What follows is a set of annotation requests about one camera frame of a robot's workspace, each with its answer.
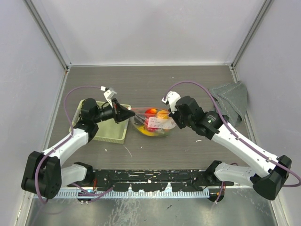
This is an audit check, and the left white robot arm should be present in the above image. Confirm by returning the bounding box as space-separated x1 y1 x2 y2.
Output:
21 98 135 199

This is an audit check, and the red toy tomato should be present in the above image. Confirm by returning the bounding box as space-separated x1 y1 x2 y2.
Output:
144 108 158 117

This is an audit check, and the grey folded cloth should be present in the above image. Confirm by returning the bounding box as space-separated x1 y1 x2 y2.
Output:
209 81 248 126

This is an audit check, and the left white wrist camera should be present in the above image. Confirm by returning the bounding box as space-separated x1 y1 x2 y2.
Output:
100 86 117 107

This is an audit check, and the yellow orange toy fruit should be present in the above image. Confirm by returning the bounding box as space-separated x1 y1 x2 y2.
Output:
156 110 169 119

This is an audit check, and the green plastic basket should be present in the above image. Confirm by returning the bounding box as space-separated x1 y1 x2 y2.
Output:
72 99 129 144

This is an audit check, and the grey slotted cable duct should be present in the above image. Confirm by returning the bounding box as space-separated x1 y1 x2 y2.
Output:
55 186 210 199

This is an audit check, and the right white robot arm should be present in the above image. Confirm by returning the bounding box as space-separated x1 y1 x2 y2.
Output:
166 91 292 201

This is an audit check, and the dark purple toy plum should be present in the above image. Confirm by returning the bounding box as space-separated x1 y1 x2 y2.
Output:
133 117 144 126

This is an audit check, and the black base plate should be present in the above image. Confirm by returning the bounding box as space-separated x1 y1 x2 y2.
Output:
76 169 222 192

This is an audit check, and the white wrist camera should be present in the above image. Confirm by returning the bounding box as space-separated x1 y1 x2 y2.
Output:
100 86 117 107
161 91 181 113

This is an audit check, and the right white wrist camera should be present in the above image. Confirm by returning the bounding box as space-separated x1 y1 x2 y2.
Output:
161 91 181 113

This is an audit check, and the red toy apple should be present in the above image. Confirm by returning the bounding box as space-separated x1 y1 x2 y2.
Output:
144 118 151 129

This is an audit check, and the clear orange zip bag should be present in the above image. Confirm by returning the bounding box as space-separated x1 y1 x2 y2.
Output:
128 107 176 137

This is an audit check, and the yellow toy banana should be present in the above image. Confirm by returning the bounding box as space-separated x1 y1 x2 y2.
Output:
137 126 159 137

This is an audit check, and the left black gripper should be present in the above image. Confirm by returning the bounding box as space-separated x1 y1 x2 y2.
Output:
92 98 134 123

